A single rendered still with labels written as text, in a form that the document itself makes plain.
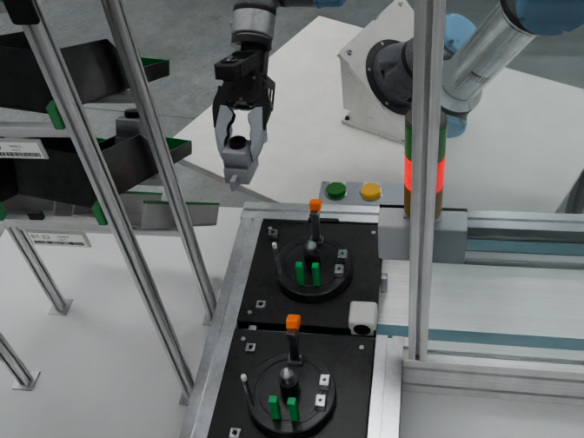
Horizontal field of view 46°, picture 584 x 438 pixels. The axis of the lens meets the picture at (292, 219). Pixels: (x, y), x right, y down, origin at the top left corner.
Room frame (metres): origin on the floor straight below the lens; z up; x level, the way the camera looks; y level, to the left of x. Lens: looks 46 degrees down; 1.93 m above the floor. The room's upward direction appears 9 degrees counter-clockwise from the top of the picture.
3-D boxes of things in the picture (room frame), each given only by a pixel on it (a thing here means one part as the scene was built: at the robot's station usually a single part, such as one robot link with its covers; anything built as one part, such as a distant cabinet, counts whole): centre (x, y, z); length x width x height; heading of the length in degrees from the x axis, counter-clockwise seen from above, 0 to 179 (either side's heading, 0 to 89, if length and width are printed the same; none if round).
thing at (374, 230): (0.80, -0.02, 0.96); 0.24 x 0.24 x 0.02; 74
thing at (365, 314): (0.68, -0.09, 0.97); 0.05 x 0.05 x 0.04; 74
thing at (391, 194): (0.99, -0.16, 0.93); 0.21 x 0.07 x 0.06; 74
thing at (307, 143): (1.31, -0.27, 0.84); 0.90 x 0.70 x 0.03; 47
